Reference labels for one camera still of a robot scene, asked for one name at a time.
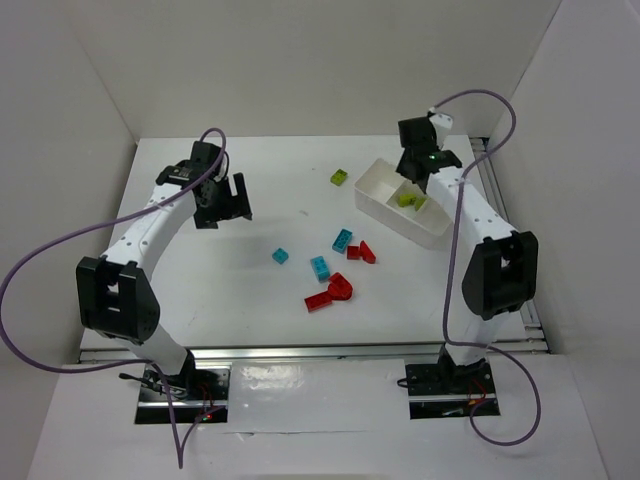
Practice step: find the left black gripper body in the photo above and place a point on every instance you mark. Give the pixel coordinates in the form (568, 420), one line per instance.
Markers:
(226, 206)

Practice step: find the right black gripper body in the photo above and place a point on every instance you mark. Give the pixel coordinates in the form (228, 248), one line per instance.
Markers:
(415, 172)

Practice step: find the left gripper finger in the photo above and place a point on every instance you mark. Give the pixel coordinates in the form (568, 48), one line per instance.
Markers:
(236, 207)
(240, 186)

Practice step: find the small green lego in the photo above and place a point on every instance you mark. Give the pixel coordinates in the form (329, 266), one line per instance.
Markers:
(419, 202)

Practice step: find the green long lego brick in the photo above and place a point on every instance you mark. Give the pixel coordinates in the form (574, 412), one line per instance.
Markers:
(406, 200)

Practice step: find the white three-compartment tray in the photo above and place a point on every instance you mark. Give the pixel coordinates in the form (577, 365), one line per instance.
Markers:
(375, 194)

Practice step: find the small cyan square lego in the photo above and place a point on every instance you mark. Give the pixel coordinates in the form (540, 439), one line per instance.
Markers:
(280, 256)

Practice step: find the cyan long lego upturned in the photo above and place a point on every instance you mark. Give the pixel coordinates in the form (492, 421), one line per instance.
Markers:
(342, 241)

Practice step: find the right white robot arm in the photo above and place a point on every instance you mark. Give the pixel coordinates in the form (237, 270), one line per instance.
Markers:
(501, 273)

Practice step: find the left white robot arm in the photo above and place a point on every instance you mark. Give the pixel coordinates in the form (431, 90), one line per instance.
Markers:
(116, 299)

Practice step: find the cyan curved lego brick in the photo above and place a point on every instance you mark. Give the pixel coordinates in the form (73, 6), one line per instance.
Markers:
(320, 268)

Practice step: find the red sloped lego brick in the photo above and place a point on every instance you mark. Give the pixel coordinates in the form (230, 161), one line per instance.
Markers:
(366, 253)

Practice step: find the small red square lego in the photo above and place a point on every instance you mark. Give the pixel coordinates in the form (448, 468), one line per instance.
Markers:
(353, 252)

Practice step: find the red flat long lego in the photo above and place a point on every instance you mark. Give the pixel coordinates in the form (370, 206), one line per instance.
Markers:
(318, 301)

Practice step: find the red arch lego brick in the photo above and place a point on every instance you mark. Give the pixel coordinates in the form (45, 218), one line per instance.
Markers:
(339, 288)

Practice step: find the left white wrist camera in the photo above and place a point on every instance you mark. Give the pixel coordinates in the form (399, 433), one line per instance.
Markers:
(223, 172)

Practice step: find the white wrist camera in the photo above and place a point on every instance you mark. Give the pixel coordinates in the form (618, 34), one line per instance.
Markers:
(442, 124)
(223, 172)

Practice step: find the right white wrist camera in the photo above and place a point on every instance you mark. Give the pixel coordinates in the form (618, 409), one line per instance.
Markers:
(442, 124)

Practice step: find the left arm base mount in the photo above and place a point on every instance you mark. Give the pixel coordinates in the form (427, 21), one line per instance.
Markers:
(208, 397)

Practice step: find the aluminium rail front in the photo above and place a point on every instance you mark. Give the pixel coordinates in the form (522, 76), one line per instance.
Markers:
(335, 351)

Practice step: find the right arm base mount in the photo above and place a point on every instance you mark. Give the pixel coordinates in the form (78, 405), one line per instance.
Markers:
(442, 389)

